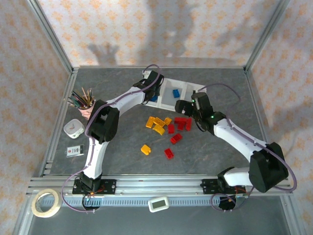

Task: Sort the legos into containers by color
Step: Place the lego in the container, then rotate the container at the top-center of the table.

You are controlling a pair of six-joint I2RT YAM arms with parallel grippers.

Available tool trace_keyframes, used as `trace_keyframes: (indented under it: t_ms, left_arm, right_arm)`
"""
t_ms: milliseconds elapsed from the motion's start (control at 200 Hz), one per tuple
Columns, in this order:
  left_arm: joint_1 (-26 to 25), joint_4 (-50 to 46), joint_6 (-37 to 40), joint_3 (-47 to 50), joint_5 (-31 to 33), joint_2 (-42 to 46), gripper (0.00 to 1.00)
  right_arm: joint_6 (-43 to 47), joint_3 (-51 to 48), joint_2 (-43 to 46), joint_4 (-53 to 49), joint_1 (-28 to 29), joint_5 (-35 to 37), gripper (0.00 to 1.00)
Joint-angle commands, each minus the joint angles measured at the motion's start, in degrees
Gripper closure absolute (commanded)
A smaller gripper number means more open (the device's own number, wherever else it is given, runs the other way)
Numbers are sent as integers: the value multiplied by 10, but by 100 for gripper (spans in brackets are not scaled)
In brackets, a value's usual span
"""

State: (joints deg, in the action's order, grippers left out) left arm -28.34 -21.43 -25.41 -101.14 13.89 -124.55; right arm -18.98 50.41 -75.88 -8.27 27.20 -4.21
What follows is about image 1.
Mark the white three-compartment container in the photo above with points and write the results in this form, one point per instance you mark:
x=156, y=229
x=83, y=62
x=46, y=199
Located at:
x=168, y=100

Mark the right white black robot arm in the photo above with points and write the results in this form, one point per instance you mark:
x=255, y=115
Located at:
x=234, y=137

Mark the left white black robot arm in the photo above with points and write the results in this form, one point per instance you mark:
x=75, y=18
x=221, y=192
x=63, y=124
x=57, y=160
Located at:
x=97, y=156

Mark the coloured pencil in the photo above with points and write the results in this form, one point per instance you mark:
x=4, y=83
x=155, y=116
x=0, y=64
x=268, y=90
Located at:
x=85, y=95
x=78, y=97
x=90, y=96
x=74, y=102

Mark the pink pencil cup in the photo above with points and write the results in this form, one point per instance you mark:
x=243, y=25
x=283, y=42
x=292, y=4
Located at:
x=85, y=110

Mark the small white square clock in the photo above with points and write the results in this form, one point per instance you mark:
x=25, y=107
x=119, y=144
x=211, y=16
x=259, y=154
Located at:
x=73, y=128

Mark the white digital timer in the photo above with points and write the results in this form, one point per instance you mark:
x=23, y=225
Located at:
x=159, y=204

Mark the plastic card with red logo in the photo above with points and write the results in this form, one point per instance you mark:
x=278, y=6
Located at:
x=75, y=150

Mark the beige masking tape roll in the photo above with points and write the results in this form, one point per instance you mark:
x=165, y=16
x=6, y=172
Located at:
x=34, y=206

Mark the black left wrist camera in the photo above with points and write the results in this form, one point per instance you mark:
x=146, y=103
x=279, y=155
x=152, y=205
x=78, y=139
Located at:
x=155, y=77

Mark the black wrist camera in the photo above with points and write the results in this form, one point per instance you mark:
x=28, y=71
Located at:
x=200, y=101
x=155, y=77

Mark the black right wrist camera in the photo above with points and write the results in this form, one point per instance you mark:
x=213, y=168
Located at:
x=200, y=101

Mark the thin aluminium table-edge rail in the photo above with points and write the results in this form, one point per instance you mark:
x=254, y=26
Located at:
x=195, y=67

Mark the aluminium side rail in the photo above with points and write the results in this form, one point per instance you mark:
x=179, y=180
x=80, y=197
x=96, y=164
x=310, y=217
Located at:
x=52, y=147
x=259, y=110

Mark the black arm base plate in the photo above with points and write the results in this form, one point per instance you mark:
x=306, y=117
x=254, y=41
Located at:
x=110, y=186
x=207, y=186

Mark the long aluminium mounting rail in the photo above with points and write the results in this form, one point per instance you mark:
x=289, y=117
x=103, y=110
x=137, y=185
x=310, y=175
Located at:
x=156, y=186

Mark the aluminium frame post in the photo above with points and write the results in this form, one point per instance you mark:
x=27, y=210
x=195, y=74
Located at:
x=266, y=36
x=52, y=36

